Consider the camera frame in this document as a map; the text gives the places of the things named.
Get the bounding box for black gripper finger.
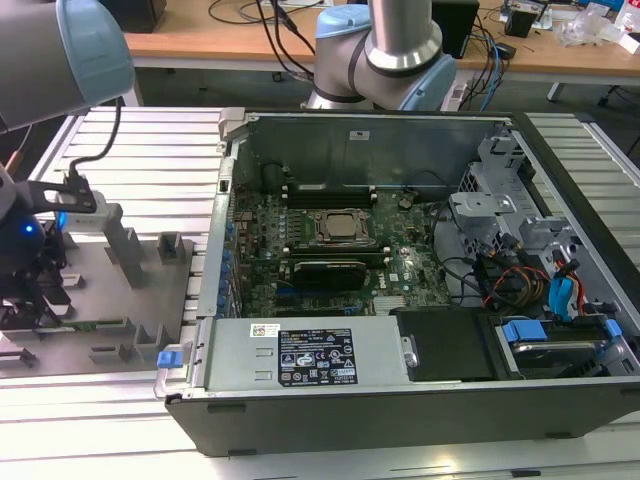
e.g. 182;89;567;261
0;294;36;334
27;269;71;321

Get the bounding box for green RAM stick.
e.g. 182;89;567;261
37;321;126;335

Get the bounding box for RAM slot with white latches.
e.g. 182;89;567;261
292;252;392;265
282;183;377;193
282;193;379;203
282;243;391;253

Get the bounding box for grey parts rack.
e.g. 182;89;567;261
0;202;201;376

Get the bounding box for grey power supply unit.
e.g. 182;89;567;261
202;317;419;399

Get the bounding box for dark monitor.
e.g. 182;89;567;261
112;0;169;34

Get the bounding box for CPU socket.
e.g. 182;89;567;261
306;209;377;247

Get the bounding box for wooden desk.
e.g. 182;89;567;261
122;0;640;101

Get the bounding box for black graphics card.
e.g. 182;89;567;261
292;259;367;290

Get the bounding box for silver CPU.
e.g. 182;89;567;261
327;215;359;236

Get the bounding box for silver finned heat sink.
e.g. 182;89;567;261
372;295;407;315

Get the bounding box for green motherboard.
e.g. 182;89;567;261
219;184;454;321

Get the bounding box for grey and black PC case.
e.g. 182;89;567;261
153;107;640;459

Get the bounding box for black plastic shroud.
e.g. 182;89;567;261
398;310;494;384

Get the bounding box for metal drive cage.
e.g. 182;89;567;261
449;132;629;321

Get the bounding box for white power strip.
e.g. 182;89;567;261
446;79;470;110

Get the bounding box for blue disk carrier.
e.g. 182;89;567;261
499;319;624;381

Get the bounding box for tall black box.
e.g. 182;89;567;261
430;0;481;60

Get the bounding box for silver hard disk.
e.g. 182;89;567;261
512;338;604;374

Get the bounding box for small black box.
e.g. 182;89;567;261
503;10;545;39

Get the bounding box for clear plastic bags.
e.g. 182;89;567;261
552;2;624;49

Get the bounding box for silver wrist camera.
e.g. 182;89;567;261
53;191;110;232

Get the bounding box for black camera bracket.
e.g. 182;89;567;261
29;178;99;215

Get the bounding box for black camera cable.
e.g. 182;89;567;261
66;97;124;177

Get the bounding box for metal socket cover frame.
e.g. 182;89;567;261
312;212;374;244

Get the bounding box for black cable bundle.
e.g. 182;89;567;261
432;199;504;307

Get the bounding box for yellow red black wires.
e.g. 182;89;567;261
492;266;554;307

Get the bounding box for blue data cable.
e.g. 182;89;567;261
547;257;584;321

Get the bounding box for orange data cable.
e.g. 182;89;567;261
574;277;591;317

